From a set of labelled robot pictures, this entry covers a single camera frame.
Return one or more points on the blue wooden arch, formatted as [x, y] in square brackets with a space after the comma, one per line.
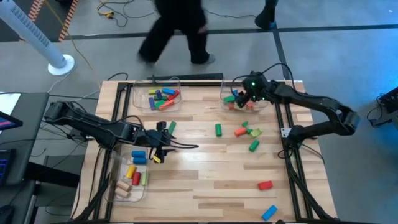
[235, 92]

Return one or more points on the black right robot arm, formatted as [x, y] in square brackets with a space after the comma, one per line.
[311, 99]

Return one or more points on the light green wooden block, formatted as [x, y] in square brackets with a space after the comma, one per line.
[256, 132]

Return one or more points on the yellow-green wooden cylinder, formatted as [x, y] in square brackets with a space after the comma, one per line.
[144, 178]

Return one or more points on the red wooden plank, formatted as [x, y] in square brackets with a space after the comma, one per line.
[167, 104]

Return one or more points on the green wooden cylinder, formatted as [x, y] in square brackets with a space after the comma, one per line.
[254, 145]
[218, 129]

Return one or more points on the tablet with pink screen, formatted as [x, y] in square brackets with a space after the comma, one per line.
[7, 123]

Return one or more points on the salmon wooden arch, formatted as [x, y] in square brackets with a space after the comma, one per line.
[249, 106]

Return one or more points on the black mat with striped edge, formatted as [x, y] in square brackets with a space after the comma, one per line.
[49, 18]

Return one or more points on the blue wooden block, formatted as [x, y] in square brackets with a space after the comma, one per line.
[269, 212]

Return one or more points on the lime green cylinder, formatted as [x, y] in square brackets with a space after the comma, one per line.
[152, 91]

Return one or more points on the yellow wooden cylinder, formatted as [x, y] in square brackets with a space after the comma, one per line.
[130, 171]

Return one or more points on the indigo wooden block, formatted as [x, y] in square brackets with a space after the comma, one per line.
[159, 94]
[152, 103]

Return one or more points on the person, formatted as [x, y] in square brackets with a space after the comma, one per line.
[186, 18]

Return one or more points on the red wooden cylinder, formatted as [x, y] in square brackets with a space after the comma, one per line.
[136, 178]

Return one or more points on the black keyboard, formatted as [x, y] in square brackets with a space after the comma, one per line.
[6, 168]

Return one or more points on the black equipment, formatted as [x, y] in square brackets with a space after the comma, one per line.
[388, 105]

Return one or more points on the black bar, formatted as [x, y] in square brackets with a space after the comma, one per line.
[186, 76]

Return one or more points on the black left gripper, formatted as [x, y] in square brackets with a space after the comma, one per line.
[155, 138]

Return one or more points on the green wooden arch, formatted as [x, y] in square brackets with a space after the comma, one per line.
[244, 124]
[229, 99]

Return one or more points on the blue wooden cylinder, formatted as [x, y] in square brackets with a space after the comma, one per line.
[139, 160]
[138, 154]

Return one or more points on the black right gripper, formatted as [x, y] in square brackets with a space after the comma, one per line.
[258, 88]

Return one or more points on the thick green wooden block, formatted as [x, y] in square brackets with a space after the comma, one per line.
[159, 103]

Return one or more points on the white tower fan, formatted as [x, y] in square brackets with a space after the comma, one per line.
[28, 29]

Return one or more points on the black side desk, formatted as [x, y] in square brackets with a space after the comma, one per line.
[28, 130]

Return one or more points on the natural wooden arch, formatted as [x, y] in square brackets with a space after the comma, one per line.
[256, 108]

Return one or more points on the salmon wooden cylinder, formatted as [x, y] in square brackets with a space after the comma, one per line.
[240, 132]

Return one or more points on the clear plastic bin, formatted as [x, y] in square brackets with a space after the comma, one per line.
[264, 105]
[136, 196]
[143, 87]

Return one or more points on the red wooden block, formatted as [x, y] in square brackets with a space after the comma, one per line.
[174, 95]
[265, 185]

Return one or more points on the blue wooden plank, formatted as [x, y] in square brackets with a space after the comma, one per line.
[168, 91]

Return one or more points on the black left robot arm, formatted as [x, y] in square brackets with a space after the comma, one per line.
[93, 127]

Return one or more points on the natural wooden cylinder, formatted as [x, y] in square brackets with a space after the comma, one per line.
[122, 193]
[124, 186]

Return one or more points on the black table frame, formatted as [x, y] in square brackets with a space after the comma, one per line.
[277, 124]

